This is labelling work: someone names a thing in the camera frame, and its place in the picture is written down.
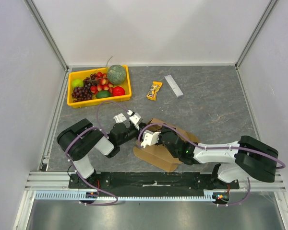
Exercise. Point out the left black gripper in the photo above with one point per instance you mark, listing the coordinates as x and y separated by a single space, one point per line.
141 125

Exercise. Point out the white paper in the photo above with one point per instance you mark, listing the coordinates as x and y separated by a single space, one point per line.
120 118

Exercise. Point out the cardboard box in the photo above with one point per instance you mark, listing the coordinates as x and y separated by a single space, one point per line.
158 155

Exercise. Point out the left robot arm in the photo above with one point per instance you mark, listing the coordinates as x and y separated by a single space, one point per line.
82 137

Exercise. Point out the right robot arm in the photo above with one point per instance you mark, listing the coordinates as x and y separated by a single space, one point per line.
240 159

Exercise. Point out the clear plastic stick box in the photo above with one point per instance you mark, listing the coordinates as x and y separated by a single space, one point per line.
174 86

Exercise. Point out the yellow candy bag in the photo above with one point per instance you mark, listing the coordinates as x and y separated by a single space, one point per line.
156 85

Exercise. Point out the red tomato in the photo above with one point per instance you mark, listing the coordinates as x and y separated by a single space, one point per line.
118 91

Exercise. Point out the white tape strip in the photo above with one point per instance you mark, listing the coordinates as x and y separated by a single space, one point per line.
156 184

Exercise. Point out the red cherry bunch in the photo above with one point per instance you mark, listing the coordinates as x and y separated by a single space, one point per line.
97 82

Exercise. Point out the green netted melon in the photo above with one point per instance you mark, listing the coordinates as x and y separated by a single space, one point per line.
116 74

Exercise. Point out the dark purple grape bunch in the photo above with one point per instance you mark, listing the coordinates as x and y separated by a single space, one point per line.
80 94

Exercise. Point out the green apple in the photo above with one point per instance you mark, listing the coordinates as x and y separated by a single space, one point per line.
77 83

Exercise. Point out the yellow plastic bin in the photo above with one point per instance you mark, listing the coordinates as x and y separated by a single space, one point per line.
86 73

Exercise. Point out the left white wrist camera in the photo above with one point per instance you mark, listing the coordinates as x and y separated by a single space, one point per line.
134 118

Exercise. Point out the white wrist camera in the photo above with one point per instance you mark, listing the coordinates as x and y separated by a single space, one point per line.
150 138
134 118

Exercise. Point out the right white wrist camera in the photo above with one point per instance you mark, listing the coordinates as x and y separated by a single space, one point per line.
150 138

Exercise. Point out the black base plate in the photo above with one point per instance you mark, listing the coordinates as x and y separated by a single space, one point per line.
185 183

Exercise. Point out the grey slotted cable duct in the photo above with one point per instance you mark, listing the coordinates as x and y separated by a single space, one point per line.
91 196

